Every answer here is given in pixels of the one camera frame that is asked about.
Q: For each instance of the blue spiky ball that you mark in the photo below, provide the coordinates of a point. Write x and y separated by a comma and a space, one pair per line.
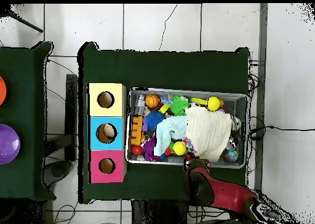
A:
155, 119

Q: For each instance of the green spiky ball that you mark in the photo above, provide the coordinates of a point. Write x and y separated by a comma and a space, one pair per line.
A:
179, 105

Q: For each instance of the clear mesh bin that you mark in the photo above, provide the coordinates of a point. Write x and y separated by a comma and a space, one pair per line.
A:
237, 103

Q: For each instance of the purple spiky toy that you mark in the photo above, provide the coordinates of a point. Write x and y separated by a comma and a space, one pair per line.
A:
149, 150

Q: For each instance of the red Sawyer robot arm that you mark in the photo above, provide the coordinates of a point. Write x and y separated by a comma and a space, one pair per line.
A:
228, 194

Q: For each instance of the dark green side table cloth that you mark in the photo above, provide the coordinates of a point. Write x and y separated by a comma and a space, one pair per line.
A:
24, 135

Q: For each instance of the purple bowl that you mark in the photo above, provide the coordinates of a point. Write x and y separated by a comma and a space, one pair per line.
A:
8, 144

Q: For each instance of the orange building block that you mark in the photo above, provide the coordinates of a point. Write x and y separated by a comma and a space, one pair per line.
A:
136, 133

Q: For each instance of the light teal waffle cloth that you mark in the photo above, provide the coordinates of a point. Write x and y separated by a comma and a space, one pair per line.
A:
167, 130

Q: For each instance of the large yellow ball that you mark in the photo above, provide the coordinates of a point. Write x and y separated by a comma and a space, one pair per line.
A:
212, 103

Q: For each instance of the orange bowl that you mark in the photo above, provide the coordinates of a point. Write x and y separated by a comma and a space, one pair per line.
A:
2, 91

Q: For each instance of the cream waffle cloth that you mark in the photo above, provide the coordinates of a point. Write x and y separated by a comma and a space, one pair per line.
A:
209, 133

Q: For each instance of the orange toy basketball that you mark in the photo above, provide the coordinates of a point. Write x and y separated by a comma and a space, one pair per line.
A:
152, 101

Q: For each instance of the wooden box with three holes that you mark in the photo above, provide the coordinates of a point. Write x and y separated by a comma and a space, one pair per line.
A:
115, 140

